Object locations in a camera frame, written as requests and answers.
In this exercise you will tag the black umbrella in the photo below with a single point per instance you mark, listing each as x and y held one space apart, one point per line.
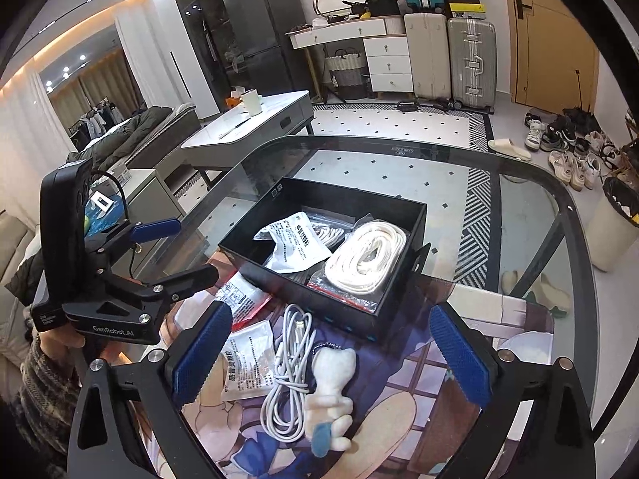
579 117

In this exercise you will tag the white trash bin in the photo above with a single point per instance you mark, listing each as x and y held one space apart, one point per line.
606 239

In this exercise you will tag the wooden door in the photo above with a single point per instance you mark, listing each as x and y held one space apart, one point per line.
549 60

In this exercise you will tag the person's left forearm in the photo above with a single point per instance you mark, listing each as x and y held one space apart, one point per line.
40 404

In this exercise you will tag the beige suitcase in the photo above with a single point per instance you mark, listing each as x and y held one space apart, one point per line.
427 55

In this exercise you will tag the person's left hand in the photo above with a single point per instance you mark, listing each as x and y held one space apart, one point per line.
60 342

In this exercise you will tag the white coffee table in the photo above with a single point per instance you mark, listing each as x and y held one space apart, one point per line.
259 122

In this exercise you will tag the printed cartoon desk mat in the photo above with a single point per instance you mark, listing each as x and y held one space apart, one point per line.
399 409

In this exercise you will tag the dark glass cabinet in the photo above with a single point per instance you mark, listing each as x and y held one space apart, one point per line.
199 35

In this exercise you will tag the black handheld device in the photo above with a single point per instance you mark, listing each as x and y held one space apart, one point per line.
407 106

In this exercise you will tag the black cardboard box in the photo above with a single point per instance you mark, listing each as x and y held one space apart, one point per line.
329 309

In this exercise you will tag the pile of shoes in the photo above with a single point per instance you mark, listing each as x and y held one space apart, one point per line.
564 169

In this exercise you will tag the orange pack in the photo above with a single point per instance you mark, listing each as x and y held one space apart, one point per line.
233 100

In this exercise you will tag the dark green jacket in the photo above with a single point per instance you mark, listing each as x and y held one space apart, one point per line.
132 132

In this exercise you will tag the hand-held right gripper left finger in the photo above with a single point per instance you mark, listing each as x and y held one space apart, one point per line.
202 354

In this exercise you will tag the white plush toy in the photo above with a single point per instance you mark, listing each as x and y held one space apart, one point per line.
332 374

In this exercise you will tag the silver suitcase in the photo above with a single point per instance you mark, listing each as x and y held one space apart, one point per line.
472 65

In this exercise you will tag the beige side table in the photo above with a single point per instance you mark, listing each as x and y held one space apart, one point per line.
150 194

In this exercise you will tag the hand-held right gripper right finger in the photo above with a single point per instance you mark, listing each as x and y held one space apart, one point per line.
462 359

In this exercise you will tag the white cup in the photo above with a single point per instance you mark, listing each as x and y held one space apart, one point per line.
252 102

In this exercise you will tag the black yellow shoe box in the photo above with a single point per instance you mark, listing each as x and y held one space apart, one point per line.
468 11

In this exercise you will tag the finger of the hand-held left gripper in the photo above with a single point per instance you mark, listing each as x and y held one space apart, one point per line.
157 229
184 282

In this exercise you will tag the dark grey refrigerator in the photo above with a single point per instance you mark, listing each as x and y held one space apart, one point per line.
264 35

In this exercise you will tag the beige slipper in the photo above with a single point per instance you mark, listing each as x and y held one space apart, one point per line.
514 287
509 148
549 299

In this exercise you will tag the white vanity desk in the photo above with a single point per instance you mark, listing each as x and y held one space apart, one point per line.
389 60

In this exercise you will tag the rack of hanging clothes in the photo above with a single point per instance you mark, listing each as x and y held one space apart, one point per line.
97 117

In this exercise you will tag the black bag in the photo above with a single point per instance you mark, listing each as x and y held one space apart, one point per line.
382 6

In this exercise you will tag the woven basket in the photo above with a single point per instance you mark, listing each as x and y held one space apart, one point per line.
347 72

